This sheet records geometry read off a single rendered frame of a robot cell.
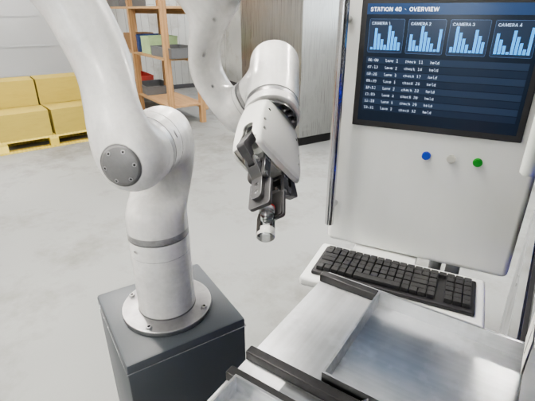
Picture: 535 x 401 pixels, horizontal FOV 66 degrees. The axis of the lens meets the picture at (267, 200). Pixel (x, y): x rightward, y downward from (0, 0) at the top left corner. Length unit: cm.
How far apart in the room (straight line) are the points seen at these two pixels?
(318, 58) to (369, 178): 367
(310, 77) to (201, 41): 409
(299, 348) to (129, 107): 52
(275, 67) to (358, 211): 67
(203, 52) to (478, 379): 71
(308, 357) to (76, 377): 147
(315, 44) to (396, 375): 420
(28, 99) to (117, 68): 496
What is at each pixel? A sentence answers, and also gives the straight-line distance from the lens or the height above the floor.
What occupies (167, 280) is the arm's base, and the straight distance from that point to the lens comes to 85.
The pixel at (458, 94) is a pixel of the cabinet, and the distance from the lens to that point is 110.
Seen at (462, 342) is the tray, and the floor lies 88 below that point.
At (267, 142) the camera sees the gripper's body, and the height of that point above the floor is 130.
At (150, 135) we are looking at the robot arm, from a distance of 70.
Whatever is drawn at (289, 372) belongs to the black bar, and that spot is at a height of 90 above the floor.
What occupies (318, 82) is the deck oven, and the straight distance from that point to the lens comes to 483.
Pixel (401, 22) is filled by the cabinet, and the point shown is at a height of 142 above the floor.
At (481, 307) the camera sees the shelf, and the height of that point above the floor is 80.
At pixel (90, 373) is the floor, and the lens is 211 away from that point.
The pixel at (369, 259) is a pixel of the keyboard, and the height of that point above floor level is 83.
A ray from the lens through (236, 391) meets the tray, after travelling 75.
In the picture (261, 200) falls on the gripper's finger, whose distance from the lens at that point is 50.
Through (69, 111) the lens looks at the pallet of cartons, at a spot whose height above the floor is 38.
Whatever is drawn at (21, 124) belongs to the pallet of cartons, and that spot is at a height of 31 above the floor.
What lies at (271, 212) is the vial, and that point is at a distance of 50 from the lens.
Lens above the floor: 145
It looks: 25 degrees down
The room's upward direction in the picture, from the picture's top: straight up
